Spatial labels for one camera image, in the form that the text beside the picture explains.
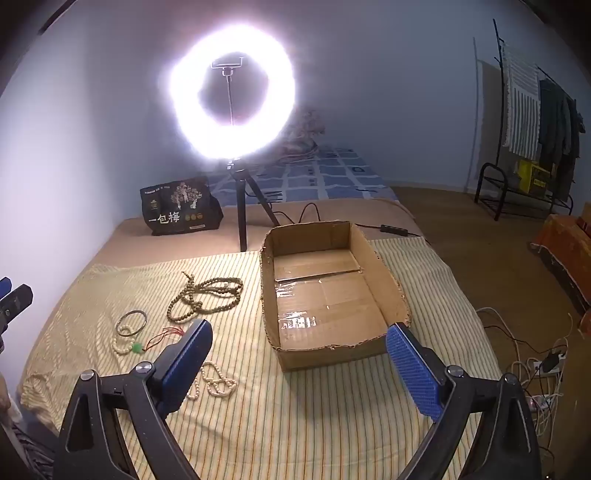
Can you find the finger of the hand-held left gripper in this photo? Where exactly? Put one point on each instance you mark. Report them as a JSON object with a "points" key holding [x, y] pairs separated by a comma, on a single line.
{"points": [[16, 302], [3, 286]]}

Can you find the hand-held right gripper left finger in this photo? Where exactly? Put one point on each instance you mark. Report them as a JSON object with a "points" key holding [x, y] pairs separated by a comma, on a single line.
{"points": [[184, 369]]}

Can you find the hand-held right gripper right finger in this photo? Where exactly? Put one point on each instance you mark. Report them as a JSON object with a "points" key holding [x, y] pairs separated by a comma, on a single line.
{"points": [[411, 369]]}

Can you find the cardboard box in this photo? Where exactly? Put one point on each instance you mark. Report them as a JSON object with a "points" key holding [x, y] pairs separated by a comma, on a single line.
{"points": [[332, 318]]}

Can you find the thin metal bangle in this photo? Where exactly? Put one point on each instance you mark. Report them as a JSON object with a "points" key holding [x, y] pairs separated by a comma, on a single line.
{"points": [[117, 321]]}

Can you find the yellow striped cloth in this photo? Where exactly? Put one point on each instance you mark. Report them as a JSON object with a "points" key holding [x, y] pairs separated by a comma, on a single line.
{"points": [[300, 415]]}

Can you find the brown bed sheet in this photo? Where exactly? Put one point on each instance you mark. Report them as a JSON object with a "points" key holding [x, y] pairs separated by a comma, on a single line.
{"points": [[184, 249]]}

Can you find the white power strip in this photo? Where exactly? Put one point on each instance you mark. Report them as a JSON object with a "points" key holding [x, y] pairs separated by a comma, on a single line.
{"points": [[542, 387]]}

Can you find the black printed bag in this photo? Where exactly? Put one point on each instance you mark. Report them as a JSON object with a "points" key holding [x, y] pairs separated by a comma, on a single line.
{"points": [[180, 207]]}

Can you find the black tripod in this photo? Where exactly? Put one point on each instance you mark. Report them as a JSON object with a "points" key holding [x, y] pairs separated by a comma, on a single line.
{"points": [[242, 207]]}

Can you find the orange box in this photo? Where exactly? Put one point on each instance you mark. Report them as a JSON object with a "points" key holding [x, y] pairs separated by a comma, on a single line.
{"points": [[563, 244]]}

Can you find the black metal clothes rack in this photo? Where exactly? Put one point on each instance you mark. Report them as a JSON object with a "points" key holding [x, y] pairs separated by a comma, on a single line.
{"points": [[489, 184]]}

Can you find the blue checkered blanket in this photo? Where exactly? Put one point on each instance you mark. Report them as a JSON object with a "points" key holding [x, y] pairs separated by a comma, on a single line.
{"points": [[323, 175]]}

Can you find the yellow box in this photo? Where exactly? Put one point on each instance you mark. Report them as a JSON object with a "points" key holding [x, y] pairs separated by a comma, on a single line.
{"points": [[531, 175]]}

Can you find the floral pillow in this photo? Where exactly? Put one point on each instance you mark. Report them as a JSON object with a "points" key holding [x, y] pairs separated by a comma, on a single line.
{"points": [[309, 129]]}

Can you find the dark hanging clothes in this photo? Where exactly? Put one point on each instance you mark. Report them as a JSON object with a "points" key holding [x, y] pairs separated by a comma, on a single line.
{"points": [[556, 134]]}

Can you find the striped towel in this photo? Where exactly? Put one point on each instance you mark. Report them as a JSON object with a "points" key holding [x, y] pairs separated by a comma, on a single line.
{"points": [[521, 106]]}

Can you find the phone holder on rod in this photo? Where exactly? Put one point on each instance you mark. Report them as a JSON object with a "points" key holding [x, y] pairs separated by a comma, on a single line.
{"points": [[228, 64]]}

